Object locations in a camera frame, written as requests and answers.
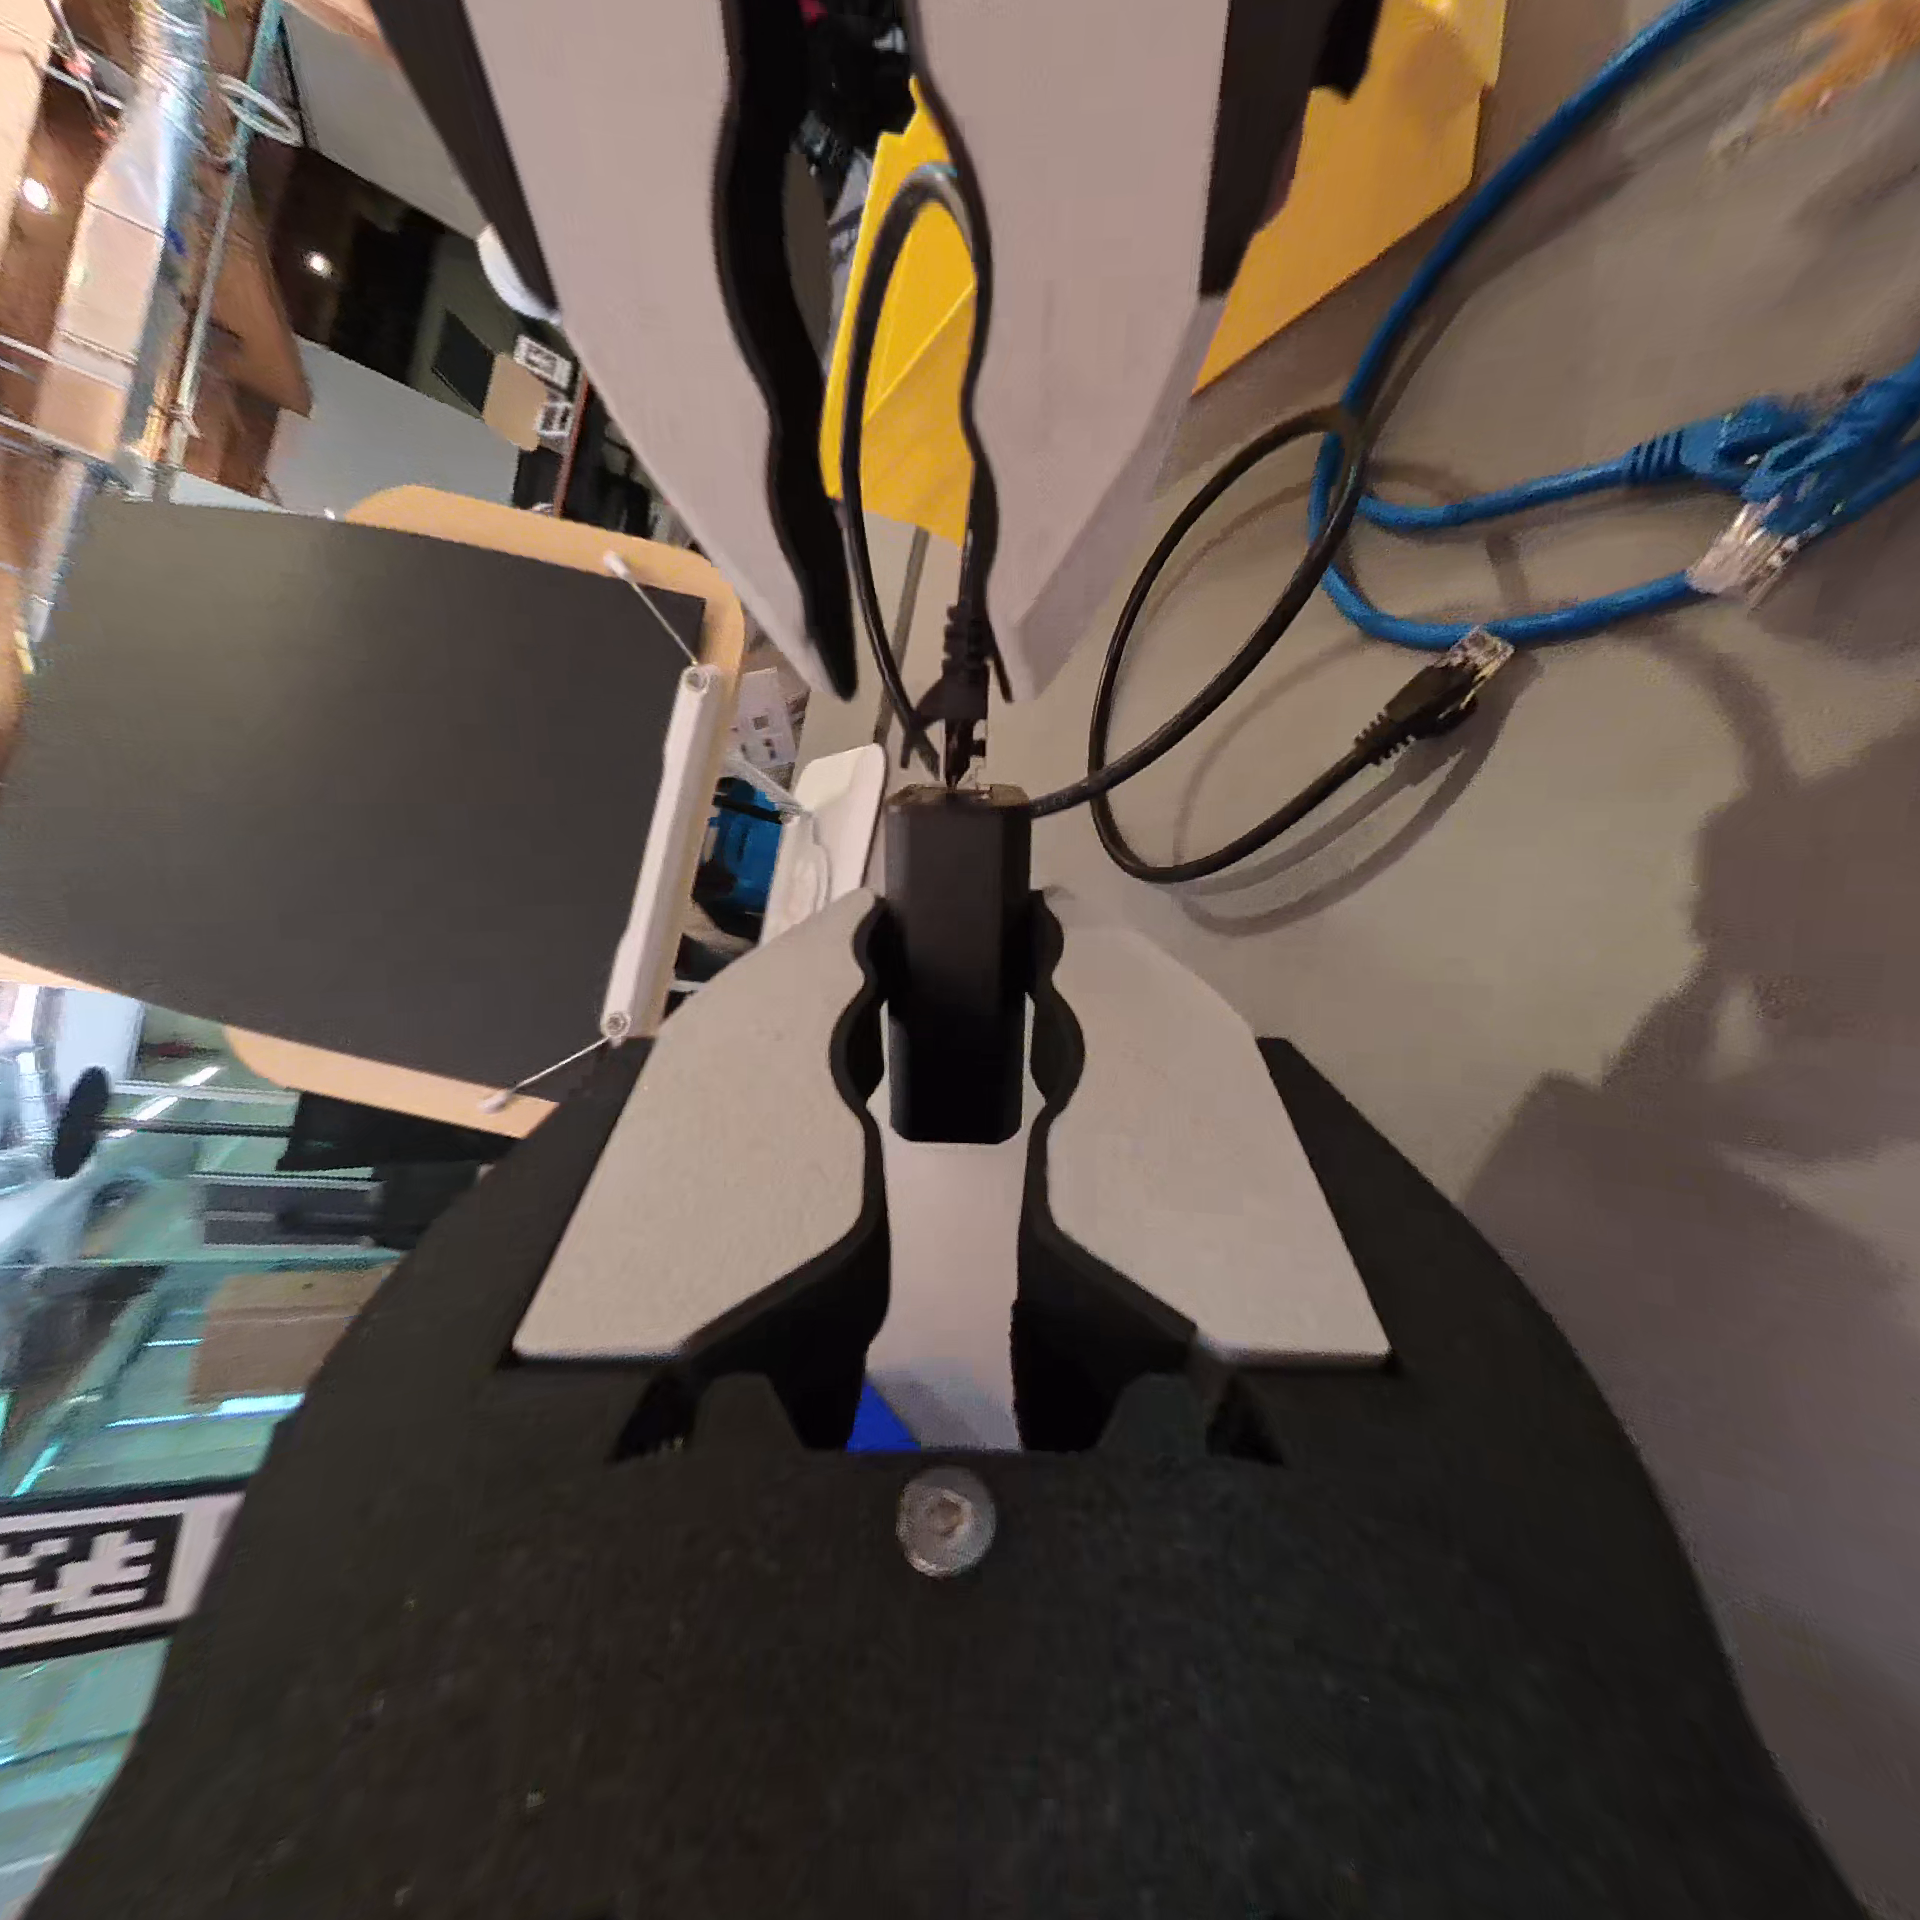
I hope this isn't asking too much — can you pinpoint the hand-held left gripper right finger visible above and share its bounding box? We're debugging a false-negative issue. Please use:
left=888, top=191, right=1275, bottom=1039
left=1015, top=900, right=1397, bottom=1446

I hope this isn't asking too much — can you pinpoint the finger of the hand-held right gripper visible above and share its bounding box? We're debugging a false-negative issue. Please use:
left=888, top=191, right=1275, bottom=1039
left=893, top=0, right=1243, bottom=699
left=459, top=0, right=879, bottom=699

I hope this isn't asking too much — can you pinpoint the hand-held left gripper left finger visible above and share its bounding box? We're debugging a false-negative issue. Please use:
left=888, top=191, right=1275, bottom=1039
left=510, top=900, right=906, bottom=1446

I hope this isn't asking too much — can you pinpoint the yellow plastic bin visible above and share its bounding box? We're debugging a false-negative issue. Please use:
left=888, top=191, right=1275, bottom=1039
left=810, top=0, right=1516, bottom=708

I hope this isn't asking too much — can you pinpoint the black ethernet port adapter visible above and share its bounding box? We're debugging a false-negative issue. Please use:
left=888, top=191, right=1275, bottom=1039
left=879, top=781, right=1046, bottom=1151

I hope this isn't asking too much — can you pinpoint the black ethernet cable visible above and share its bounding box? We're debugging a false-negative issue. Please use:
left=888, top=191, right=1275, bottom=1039
left=836, top=152, right=1521, bottom=892

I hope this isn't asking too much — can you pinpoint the blue ethernet cable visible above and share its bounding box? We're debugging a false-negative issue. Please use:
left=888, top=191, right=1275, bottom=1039
left=1317, top=0, right=1920, bottom=655

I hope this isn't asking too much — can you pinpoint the orange ethernet cable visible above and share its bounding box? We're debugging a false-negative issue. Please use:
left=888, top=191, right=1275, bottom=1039
left=1716, top=0, right=1920, bottom=157

